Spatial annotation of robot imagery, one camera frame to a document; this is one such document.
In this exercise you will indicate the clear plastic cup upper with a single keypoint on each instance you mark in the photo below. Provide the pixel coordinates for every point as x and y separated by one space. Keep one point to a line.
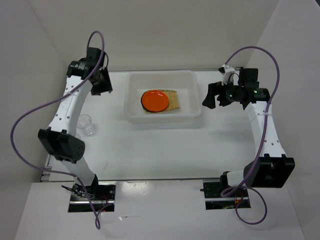
85 124

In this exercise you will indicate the woven bamboo basket tray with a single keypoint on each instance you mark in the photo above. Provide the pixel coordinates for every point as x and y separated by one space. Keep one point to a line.
173 100

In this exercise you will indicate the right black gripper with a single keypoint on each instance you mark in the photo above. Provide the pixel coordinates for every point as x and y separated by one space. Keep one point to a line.
214 89

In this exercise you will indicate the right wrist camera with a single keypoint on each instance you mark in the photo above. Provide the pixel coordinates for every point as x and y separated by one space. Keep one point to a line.
228 73

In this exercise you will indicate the orange plastic plate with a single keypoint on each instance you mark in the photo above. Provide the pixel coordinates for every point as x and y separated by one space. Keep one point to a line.
154 101

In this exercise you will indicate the translucent plastic bin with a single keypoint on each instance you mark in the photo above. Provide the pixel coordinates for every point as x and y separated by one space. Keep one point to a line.
182 81

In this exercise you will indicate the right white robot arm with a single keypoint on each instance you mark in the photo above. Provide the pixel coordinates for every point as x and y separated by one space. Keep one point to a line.
271 167

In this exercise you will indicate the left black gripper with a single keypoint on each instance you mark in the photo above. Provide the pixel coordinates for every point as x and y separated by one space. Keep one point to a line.
107 86

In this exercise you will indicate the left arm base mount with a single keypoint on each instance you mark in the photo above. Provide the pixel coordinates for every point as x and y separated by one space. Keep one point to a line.
104 199

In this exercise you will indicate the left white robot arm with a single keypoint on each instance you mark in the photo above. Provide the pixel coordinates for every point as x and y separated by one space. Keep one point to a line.
83 77

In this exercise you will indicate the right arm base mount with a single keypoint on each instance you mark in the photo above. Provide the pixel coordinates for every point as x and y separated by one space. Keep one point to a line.
212 189

